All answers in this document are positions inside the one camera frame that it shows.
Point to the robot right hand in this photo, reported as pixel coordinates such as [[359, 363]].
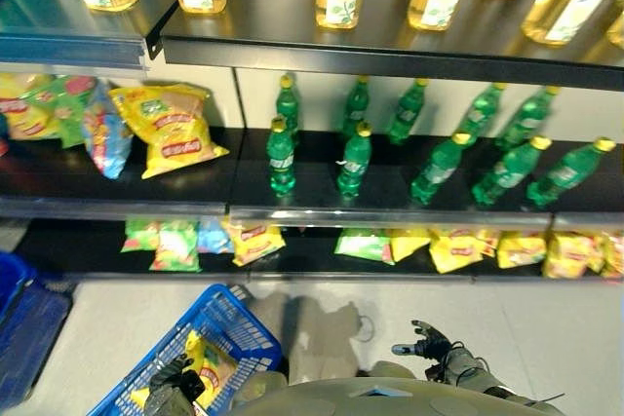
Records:
[[434, 345]]

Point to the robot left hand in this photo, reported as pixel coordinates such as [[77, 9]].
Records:
[[168, 377]]

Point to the blue plastic shopping basket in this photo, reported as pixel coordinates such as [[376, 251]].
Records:
[[29, 338], [234, 328]]

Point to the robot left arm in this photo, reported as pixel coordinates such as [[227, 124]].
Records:
[[168, 404]]

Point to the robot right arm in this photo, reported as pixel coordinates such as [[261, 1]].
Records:
[[482, 377]]

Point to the grey robot torso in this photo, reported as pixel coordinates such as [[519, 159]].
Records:
[[380, 399]]

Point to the green chips bag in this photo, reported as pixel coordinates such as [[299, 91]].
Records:
[[175, 248], [363, 245], [139, 236], [66, 104]]

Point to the black metal shelf board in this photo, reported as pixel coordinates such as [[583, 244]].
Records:
[[302, 260], [58, 31], [390, 214], [380, 46], [63, 182]]

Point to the blue chips bag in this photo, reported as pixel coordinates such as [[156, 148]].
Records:
[[214, 238], [105, 138]]

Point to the green soda bottle yellow cap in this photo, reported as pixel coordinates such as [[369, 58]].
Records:
[[355, 106], [508, 171], [407, 114], [354, 162], [480, 111], [287, 104], [565, 175], [281, 160], [435, 170], [525, 119]]

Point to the large yellow chips bag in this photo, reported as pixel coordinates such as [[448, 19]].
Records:
[[170, 128]]

